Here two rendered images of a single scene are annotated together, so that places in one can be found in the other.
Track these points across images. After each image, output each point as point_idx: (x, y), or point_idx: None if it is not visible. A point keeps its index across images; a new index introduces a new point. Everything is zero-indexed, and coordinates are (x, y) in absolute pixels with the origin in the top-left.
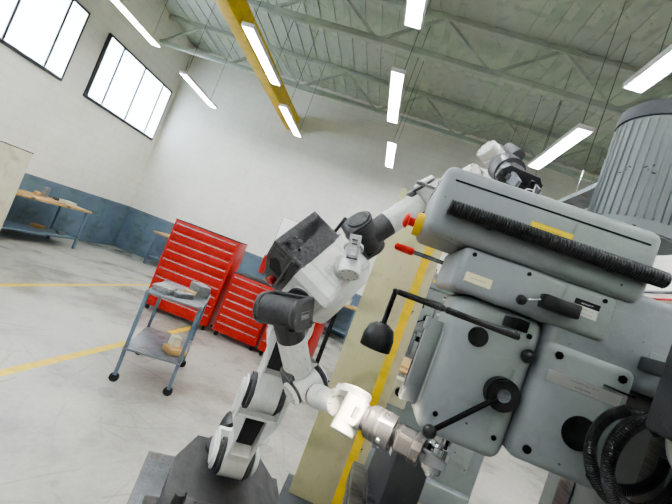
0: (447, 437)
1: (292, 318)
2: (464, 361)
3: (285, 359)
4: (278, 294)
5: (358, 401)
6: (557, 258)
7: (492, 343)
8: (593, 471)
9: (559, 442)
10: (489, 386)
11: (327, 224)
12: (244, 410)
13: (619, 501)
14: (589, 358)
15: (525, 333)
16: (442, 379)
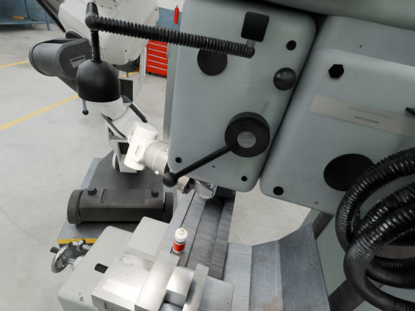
0: (197, 179)
1: (57, 68)
2: (199, 98)
3: (92, 105)
4: (57, 42)
5: (139, 140)
6: None
7: (234, 66)
8: (344, 235)
9: (320, 182)
10: (228, 129)
11: None
12: (116, 136)
13: (366, 286)
14: (392, 68)
15: (285, 41)
16: (178, 123)
